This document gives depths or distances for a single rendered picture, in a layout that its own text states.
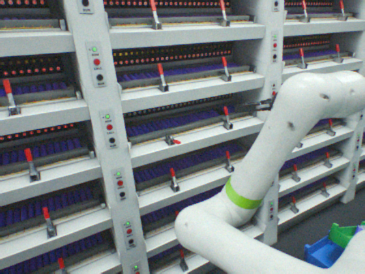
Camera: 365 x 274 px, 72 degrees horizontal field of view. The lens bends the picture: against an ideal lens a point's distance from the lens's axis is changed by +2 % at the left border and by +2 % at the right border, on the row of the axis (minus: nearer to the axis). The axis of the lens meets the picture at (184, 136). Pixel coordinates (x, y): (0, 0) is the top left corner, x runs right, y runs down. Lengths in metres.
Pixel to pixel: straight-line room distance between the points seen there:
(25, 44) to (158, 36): 0.36
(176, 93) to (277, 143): 0.40
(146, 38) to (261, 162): 0.50
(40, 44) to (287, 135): 0.65
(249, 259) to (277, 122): 0.29
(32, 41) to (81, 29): 0.12
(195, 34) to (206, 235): 0.63
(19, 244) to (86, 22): 0.67
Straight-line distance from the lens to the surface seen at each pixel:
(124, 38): 0.80
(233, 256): 0.61
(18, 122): 0.79
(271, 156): 0.64
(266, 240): 1.45
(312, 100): 0.55
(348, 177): 1.85
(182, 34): 0.88
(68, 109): 0.77
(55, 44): 0.77
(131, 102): 0.81
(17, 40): 0.77
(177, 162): 1.08
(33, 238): 0.94
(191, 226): 0.71
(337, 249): 1.56
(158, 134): 0.92
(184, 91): 0.87
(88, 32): 0.78
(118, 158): 0.83
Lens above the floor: 0.99
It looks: 18 degrees down
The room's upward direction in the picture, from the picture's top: 5 degrees counter-clockwise
